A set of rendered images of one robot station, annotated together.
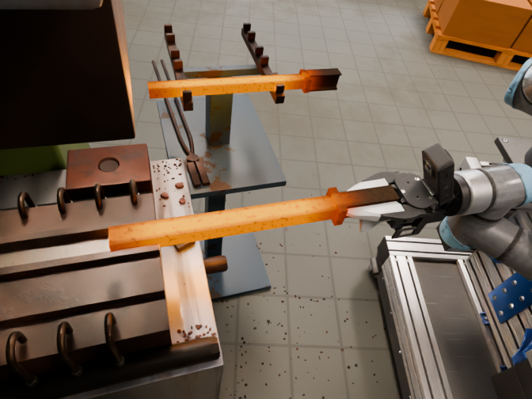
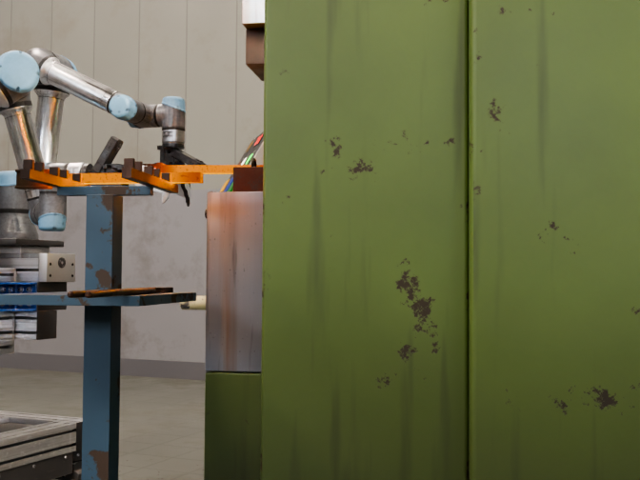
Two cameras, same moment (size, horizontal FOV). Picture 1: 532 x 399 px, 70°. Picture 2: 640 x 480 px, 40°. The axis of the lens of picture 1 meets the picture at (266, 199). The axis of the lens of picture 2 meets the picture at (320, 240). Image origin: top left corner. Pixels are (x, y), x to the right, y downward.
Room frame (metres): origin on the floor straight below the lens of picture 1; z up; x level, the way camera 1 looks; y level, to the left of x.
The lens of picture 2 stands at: (2.15, 1.58, 0.70)
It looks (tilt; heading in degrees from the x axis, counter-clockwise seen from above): 2 degrees up; 213
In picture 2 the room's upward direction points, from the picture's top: straight up
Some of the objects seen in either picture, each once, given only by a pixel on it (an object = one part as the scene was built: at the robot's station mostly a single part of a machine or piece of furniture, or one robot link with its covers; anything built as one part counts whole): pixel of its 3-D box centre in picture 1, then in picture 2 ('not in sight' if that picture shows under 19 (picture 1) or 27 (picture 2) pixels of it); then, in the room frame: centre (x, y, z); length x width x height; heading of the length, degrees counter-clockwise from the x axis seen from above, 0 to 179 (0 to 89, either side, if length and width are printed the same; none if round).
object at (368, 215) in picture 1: (368, 219); not in sight; (0.38, -0.16, 0.98); 0.09 x 0.03 x 0.06; 117
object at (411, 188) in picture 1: (419, 202); (106, 178); (0.44, -0.25, 0.98); 0.12 x 0.08 x 0.09; 114
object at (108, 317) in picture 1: (115, 340); not in sight; (0.13, 0.14, 0.98); 0.04 x 0.01 x 0.09; 24
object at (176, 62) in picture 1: (220, 56); (105, 172); (0.84, 0.18, 0.93); 0.23 x 0.06 x 0.02; 116
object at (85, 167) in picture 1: (112, 178); (259, 181); (0.39, 0.25, 0.95); 0.12 x 0.09 x 0.07; 114
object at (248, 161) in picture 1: (217, 140); (103, 297); (0.84, 0.18, 0.66); 0.40 x 0.30 x 0.02; 26
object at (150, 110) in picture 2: not in sight; (143, 115); (0.10, -0.45, 1.23); 0.11 x 0.11 x 0.08; 17
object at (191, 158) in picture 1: (176, 113); (129, 291); (0.91, 0.32, 0.67); 0.60 x 0.04 x 0.01; 30
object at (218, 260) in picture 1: (214, 264); not in sight; (0.31, 0.06, 0.87); 0.04 x 0.03 x 0.03; 114
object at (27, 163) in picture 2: (210, 32); (83, 165); (0.95, 0.23, 0.93); 0.23 x 0.06 x 0.02; 116
